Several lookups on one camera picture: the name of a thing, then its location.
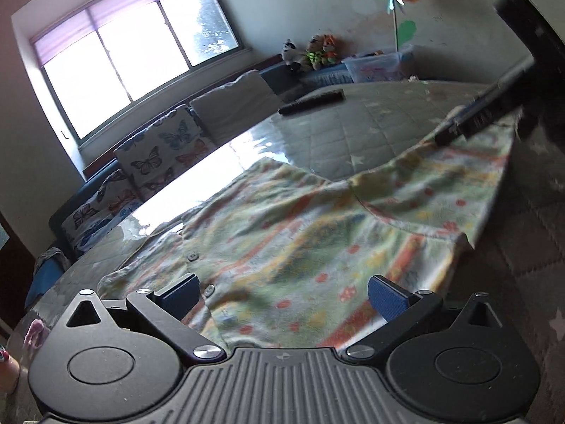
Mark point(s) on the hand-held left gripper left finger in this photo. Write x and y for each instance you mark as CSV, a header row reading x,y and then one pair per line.
x,y
181,297

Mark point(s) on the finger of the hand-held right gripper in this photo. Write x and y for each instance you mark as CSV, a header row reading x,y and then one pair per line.
x,y
479,112

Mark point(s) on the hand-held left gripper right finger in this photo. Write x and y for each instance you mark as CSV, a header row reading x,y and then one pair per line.
x,y
387,297

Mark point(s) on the green floral pajama top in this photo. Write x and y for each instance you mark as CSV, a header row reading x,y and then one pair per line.
x,y
287,238

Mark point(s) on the clear plastic storage box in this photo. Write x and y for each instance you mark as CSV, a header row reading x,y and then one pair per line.
x,y
379,66

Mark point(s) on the butterfly print cushion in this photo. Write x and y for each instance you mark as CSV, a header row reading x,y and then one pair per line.
x,y
163,150
101,212

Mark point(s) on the blue cloth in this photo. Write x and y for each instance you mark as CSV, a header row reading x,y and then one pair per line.
x,y
44,278

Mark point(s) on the blue sofa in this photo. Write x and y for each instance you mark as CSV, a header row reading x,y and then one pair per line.
x,y
59,220

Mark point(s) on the small pink item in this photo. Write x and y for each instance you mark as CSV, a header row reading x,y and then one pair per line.
x,y
35,333

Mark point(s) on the orange fox plush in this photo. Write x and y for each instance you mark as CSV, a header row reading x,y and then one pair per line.
x,y
330,49

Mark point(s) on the black remote control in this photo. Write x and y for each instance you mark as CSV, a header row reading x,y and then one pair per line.
x,y
311,102

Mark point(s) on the bear plush with sunglasses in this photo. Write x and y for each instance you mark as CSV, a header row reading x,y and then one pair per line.
x,y
314,53

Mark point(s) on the wooden door with frosted glass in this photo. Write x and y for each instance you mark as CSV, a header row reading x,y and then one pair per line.
x,y
6,269

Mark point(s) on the peach cartoon face bottle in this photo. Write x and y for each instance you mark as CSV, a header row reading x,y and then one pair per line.
x,y
6,375

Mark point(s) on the black and white cow plush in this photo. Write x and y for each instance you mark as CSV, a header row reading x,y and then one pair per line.
x,y
291,53

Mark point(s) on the plain beige cushion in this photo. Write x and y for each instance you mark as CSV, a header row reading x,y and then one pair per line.
x,y
234,101

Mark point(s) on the window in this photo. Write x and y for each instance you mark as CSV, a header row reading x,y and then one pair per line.
x,y
132,62

